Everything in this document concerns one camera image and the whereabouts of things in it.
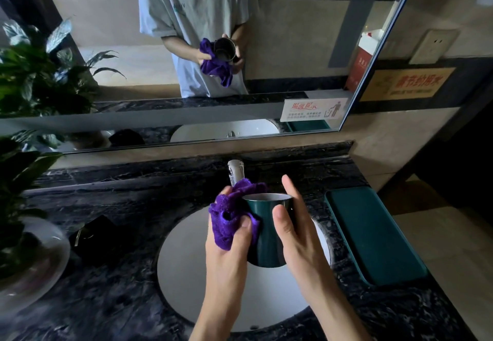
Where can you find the chrome faucet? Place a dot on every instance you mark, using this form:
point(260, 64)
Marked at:
point(235, 171)

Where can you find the white sink basin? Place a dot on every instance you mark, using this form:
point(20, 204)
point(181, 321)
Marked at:
point(181, 267)

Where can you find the teal rectangular tray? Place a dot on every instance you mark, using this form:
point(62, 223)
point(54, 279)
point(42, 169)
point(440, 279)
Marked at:
point(375, 237)

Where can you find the white wall socket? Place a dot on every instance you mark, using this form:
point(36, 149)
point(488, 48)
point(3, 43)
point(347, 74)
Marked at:
point(434, 46)

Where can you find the green potted plant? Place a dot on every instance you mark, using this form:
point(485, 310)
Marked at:
point(19, 175)

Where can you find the yellow wall sign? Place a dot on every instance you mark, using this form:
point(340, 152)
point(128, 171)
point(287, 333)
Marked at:
point(408, 84)

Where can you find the wall mirror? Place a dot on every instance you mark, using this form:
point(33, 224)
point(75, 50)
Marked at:
point(289, 36)

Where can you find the person's left forearm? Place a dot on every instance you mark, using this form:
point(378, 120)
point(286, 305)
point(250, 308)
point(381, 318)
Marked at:
point(221, 310)

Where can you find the person's left thumb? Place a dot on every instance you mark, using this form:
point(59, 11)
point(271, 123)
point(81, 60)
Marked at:
point(242, 235)

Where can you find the person's right forearm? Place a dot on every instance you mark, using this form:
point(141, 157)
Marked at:
point(335, 313)

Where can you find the person's left hand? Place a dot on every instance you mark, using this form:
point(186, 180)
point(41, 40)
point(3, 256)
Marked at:
point(225, 263)

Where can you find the white notice sticker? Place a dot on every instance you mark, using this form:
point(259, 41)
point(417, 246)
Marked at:
point(314, 109)

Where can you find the black object on counter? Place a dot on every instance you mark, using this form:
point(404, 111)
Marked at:
point(98, 240)

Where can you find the person's right thumb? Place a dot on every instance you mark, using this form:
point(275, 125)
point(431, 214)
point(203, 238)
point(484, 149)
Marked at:
point(283, 225)

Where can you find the white round plant pot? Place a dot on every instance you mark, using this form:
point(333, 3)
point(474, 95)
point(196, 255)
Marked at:
point(42, 271)

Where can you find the person's right hand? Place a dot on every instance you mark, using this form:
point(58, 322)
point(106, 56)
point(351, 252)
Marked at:
point(304, 248)

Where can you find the purple cleaning cloth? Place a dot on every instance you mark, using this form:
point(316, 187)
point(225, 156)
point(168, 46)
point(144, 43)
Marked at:
point(227, 217)

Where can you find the dark green metal cup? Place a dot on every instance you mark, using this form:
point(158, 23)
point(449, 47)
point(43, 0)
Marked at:
point(265, 237)

